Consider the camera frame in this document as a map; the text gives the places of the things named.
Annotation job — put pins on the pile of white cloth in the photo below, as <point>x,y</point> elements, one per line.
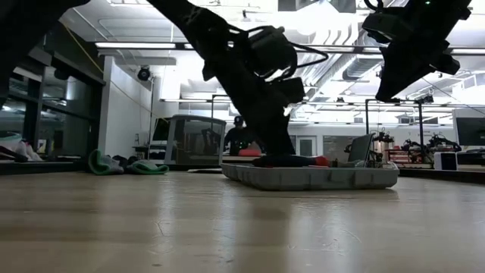
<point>17,148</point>

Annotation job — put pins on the red object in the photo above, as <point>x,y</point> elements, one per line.
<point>250,152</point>

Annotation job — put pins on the black computer monitor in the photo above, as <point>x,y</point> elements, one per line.
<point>471,130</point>

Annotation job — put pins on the round black wall device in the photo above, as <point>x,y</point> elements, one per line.
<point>144,73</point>

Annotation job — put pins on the black gantry frame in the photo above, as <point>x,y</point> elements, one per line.
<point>367,117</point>

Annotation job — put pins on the white box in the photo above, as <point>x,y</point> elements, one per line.
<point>445,161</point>

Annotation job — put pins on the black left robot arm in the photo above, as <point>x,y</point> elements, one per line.
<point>182,19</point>

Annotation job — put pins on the background robot station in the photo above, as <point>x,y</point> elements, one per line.
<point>432,146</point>

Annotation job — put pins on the small dark monitor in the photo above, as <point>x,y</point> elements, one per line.
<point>161,130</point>

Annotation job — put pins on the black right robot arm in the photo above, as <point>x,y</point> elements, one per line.
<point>428,15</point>

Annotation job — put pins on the person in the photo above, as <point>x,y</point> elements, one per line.
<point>236,138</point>

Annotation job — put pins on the grey mesh office chair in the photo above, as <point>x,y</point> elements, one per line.
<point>197,140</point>

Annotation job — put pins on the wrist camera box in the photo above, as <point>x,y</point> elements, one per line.
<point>293,91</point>
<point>380,24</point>

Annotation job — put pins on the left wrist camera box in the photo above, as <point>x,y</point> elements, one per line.
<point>293,91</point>

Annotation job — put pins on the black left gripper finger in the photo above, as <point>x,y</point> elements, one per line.
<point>265,132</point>
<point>283,132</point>

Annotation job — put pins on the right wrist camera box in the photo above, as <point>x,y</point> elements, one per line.
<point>380,24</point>

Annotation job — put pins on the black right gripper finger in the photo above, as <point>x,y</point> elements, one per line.
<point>407,79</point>
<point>383,85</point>

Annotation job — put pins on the long ceiling light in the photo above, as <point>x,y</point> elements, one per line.
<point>134,45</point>

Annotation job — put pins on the black aluminium table frame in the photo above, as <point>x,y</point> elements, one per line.
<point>435,175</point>

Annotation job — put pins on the black camera stand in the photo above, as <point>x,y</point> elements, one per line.
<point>421,129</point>

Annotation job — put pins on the grey plastic tool case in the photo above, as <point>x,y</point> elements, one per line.
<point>310,178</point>

